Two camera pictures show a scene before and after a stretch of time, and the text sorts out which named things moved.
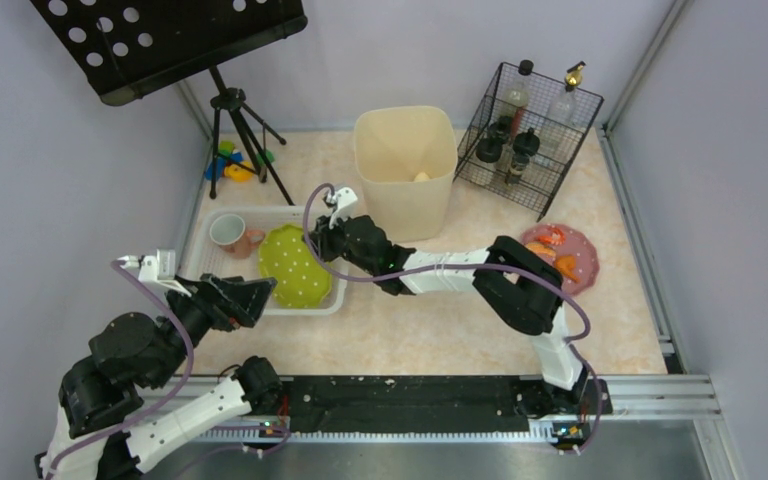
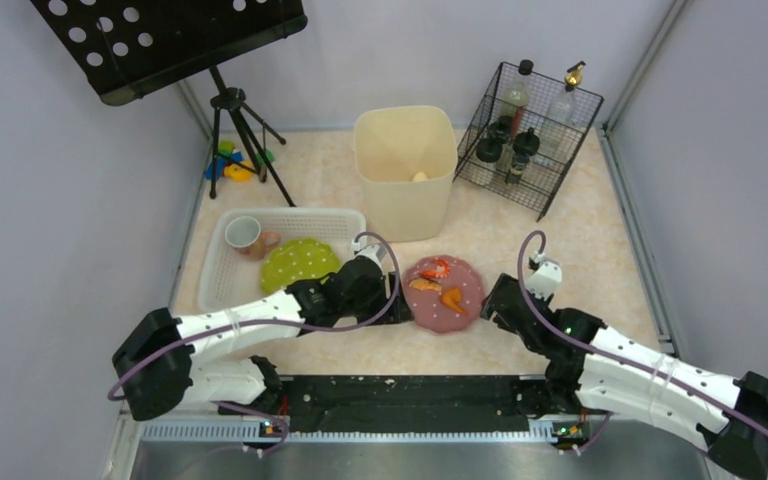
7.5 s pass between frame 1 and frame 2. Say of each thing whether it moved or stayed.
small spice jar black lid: stayed
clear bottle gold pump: stayed
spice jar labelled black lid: stayed
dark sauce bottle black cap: stayed
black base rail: stayed
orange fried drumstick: moved
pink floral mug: moved
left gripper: moved
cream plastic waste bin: stayed
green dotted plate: moved
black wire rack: stayed
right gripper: moved
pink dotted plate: moved
